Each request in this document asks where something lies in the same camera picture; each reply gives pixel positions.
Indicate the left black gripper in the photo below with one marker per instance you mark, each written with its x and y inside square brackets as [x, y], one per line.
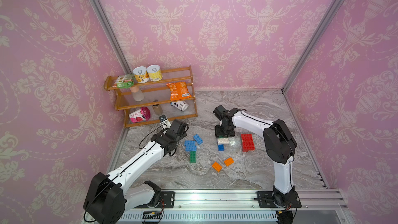
[184, 135]

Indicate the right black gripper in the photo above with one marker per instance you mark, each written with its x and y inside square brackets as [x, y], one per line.
[217, 132]

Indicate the white lego brick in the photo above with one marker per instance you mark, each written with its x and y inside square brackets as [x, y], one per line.
[223, 141]

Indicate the light blue small lego brick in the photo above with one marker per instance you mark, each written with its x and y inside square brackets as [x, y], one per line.
[198, 139]

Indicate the red lego brick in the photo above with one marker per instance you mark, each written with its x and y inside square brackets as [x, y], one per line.
[246, 138]
[247, 143]
[247, 148]

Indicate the orange lego brick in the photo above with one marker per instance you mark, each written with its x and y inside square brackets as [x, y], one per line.
[229, 161]
[217, 167]

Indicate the green lego brick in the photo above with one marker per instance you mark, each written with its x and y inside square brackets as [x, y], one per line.
[193, 157]

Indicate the orange lego brick front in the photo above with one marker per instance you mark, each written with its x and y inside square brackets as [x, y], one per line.
[217, 167]

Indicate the red lego brick front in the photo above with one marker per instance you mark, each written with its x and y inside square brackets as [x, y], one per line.
[247, 148]

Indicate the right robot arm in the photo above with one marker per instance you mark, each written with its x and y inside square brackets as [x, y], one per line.
[279, 143]

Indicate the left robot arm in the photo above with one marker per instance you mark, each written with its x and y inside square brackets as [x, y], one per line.
[110, 195]

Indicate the light blue large lego brick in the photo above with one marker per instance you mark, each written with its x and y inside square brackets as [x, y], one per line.
[190, 146]

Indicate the brown spice jar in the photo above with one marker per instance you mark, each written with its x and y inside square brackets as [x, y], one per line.
[157, 109]

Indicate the pink strawberry drink cup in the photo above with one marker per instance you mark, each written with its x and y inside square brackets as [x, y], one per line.
[140, 115]

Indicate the white blueberry yogurt bottle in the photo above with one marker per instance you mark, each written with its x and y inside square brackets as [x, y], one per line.
[180, 105]

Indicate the wooden three-tier shelf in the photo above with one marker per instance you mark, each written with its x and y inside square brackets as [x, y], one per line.
[155, 93]

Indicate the orange chips bag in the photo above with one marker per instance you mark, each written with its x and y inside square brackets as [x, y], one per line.
[179, 91]

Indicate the yellow-label white can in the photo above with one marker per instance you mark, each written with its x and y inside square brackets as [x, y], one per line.
[154, 73]

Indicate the orange-label white can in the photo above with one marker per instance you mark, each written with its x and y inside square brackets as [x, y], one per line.
[141, 75]

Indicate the green snack packet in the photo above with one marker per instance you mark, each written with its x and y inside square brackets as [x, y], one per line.
[124, 81]

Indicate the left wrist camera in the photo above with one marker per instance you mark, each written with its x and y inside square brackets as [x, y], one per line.
[164, 120]

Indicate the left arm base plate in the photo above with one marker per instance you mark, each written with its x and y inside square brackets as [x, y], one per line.
[165, 199]

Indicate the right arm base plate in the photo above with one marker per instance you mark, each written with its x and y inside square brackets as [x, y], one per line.
[270, 199]

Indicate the aluminium mounting rail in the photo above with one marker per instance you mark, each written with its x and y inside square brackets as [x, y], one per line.
[238, 206]

